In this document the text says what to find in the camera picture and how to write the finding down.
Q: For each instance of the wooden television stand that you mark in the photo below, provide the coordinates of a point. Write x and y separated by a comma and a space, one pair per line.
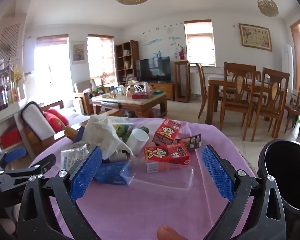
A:
165, 91

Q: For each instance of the large framed painting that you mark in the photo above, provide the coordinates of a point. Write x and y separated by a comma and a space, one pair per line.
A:
255, 37

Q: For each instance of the black round trash bin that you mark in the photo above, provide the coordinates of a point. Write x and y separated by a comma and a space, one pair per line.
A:
297, 217

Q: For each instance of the purple tablecloth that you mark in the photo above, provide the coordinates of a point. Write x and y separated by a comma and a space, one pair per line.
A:
140, 205

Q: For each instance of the wooden armchair white cushion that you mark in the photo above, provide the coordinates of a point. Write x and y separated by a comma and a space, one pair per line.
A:
83, 87

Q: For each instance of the red ornament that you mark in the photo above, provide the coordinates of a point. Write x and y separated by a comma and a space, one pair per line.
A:
182, 53

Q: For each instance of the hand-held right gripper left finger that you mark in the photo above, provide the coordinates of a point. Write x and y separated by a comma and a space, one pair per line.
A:
86, 175

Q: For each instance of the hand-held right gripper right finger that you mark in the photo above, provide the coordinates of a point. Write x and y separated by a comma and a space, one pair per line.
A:
217, 173

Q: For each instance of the wooden coffee table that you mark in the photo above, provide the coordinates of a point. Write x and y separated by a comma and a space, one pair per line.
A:
140, 103

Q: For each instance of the white cup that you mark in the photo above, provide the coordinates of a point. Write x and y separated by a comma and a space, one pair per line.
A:
137, 141

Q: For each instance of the wooden sofa white cushions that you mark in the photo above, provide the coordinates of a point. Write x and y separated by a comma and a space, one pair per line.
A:
35, 120

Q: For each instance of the green round object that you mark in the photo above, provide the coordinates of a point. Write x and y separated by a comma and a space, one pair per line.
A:
145, 129

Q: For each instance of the crystal pendant lamp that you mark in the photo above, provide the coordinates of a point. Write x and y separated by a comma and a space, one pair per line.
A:
267, 6

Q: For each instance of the tall wooden plant stand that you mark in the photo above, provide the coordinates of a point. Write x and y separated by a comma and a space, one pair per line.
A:
182, 65

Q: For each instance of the rack of bottles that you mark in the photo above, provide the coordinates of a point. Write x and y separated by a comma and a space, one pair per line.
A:
1, 97

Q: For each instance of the blue wrapper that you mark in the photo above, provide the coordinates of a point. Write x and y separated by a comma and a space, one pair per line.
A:
79, 134

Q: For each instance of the red milk carton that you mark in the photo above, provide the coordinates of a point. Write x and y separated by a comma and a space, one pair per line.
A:
165, 132
165, 153

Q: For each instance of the person's right hand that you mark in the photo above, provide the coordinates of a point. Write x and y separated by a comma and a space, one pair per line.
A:
171, 233

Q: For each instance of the wooden dining table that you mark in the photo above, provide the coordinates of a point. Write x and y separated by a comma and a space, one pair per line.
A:
215, 80

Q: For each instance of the white radiator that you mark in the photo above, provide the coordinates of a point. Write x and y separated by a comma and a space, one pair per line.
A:
196, 82

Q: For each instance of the flat screen television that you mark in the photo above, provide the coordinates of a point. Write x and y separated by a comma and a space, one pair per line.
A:
153, 68

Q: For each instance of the wooden bookshelf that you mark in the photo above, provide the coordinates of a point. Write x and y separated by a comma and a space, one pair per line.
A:
133, 55

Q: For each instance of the red cushion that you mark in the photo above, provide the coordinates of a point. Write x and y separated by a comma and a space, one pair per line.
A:
56, 120

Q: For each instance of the white printed packet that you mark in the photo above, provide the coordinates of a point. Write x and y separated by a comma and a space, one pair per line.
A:
70, 157

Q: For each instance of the white standing air conditioner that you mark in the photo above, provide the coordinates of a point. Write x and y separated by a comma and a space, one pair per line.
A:
287, 65

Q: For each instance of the red flat box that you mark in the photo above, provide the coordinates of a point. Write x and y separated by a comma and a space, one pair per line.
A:
141, 95

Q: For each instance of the clear plastic tray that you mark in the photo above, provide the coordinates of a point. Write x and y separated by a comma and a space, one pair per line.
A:
165, 180

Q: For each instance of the white crumpled tissue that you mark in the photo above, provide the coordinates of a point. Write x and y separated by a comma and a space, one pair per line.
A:
100, 132

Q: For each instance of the wooden door frame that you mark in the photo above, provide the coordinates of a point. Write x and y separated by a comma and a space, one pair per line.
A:
295, 42

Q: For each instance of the dark snack wrapper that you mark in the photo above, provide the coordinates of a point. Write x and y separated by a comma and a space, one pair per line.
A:
192, 142

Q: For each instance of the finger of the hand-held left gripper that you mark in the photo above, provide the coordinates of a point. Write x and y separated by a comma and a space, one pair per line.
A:
43, 162
15, 154

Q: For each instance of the green and white carton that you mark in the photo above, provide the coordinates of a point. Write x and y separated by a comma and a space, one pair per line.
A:
123, 128

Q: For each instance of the small framed flower picture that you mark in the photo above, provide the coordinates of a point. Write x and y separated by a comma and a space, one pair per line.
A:
78, 53

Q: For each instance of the blue tissue packet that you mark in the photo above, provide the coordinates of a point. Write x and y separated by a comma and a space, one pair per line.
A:
110, 173

